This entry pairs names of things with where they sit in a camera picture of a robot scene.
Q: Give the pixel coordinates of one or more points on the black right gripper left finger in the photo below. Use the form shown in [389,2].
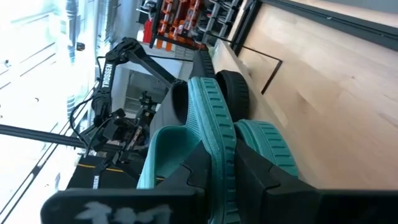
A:
[124,205]

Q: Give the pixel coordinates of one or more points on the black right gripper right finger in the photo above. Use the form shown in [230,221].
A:
[295,205]

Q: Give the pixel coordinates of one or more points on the teal rubber slide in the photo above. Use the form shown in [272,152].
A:
[211,118]
[267,140]

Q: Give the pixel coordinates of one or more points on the black rubber slide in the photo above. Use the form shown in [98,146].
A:
[234,93]

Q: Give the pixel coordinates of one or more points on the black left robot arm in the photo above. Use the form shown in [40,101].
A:
[107,77]

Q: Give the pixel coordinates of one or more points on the red fire extinguisher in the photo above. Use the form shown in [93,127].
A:
[148,31]

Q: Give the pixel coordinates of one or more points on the rack with orange bins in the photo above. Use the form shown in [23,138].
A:
[174,21]

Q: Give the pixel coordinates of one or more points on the black rig frame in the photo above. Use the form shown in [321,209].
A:
[357,28]

